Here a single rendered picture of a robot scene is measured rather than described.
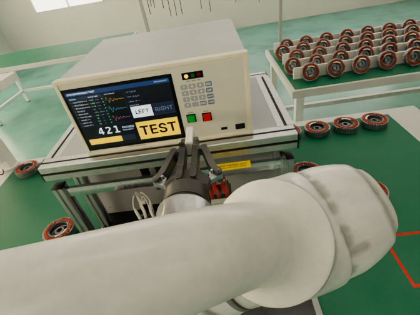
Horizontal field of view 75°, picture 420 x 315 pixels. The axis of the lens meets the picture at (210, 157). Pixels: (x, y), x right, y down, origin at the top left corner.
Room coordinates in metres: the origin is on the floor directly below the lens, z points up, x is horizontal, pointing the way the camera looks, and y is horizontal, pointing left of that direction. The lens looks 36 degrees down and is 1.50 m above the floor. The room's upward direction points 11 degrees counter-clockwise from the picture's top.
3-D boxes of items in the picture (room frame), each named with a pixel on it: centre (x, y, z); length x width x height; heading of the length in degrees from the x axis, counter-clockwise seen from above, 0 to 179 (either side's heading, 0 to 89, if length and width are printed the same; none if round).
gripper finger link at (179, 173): (0.42, 0.06, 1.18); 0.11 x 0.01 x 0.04; 176
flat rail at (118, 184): (0.58, 0.11, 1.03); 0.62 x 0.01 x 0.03; 85
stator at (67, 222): (0.71, 0.59, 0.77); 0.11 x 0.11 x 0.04
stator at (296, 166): (0.77, -0.35, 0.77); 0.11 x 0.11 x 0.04
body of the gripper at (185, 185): (0.35, 0.05, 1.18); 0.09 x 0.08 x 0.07; 175
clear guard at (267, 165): (0.47, -0.06, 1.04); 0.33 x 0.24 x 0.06; 175
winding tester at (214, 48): (0.80, 0.08, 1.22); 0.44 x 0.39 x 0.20; 85
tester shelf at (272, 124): (0.80, 0.09, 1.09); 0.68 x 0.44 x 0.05; 85
